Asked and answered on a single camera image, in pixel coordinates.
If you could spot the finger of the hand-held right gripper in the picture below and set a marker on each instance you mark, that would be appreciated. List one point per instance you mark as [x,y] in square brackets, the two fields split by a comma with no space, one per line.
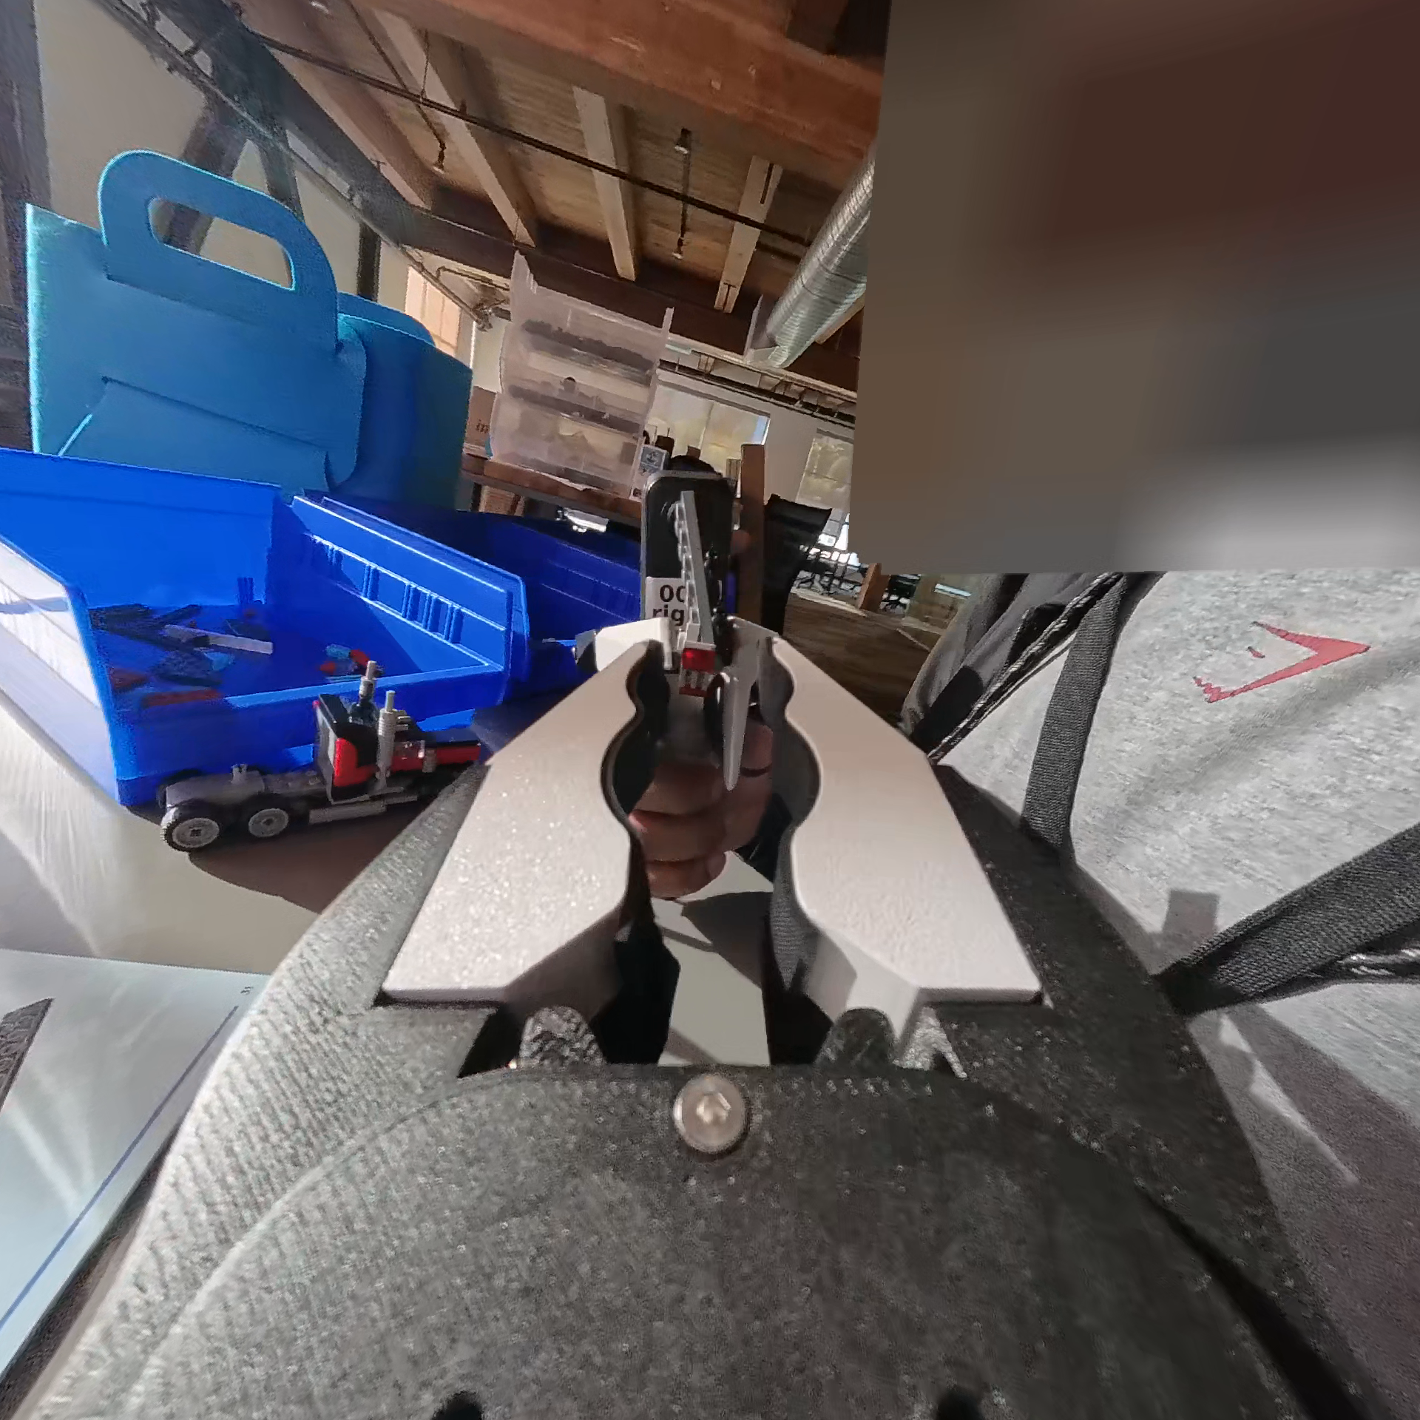
[749,649]
[620,637]

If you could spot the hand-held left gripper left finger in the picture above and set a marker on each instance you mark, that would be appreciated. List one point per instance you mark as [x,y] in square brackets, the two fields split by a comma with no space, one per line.
[521,887]

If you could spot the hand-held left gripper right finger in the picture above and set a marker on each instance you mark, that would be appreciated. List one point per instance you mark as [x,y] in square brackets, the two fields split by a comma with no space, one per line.
[898,887]

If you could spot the long black toy brick plate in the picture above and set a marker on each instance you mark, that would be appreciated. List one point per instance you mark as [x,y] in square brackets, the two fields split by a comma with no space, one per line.
[693,598]

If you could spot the pile of mixed small bricks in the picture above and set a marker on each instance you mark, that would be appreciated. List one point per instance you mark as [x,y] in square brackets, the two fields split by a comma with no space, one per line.
[350,659]

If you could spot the person's right hand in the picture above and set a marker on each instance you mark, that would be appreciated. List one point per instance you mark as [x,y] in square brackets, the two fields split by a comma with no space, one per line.
[688,819]

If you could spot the wooden plank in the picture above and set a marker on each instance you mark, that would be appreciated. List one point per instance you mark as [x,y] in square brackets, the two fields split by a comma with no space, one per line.
[754,520]

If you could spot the black mesh office chair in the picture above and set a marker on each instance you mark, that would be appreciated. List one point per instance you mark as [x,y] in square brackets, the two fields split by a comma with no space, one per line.
[798,542]

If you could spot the wooden table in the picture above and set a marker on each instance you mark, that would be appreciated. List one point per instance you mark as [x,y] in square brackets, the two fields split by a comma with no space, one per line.
[521,478]

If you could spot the clear plastic drawer unit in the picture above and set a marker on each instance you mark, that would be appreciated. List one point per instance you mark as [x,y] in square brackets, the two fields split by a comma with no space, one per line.
[576,387]

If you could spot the black red toy brick truck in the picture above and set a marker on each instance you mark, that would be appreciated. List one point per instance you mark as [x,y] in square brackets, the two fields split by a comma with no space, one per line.
[343,754]

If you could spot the person's grey shirt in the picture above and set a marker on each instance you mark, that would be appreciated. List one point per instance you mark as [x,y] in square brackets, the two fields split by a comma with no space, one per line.
[1220,775]

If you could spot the light blue instruction booklet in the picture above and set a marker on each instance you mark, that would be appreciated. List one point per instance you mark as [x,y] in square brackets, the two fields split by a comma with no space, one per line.
[110,1065]

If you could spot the silver ventilation duct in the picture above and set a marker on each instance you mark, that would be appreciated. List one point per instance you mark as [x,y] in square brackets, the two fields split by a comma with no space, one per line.
[815,299]

